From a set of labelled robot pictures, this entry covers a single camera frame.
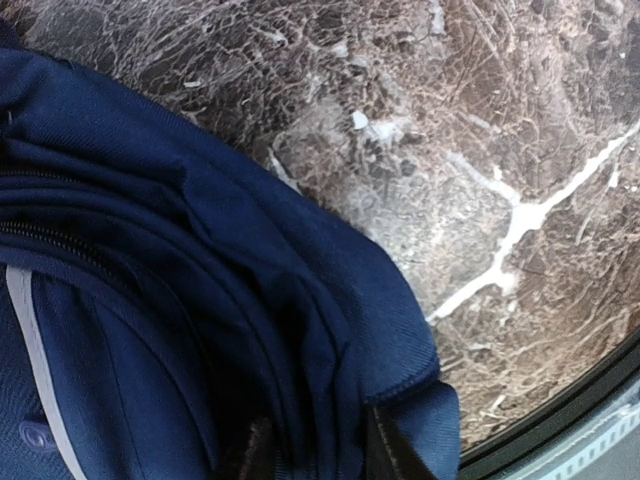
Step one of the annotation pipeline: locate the navy blue student backpack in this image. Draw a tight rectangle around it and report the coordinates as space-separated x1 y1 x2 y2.
1 25 460 479

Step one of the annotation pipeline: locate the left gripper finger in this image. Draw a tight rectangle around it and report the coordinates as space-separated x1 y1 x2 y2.
364 407 436 480

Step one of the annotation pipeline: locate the grey slotted cable duct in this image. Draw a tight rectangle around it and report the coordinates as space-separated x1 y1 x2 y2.
506 402 639 480

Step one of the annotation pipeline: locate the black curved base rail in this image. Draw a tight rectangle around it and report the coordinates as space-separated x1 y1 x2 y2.
459 334 639 479

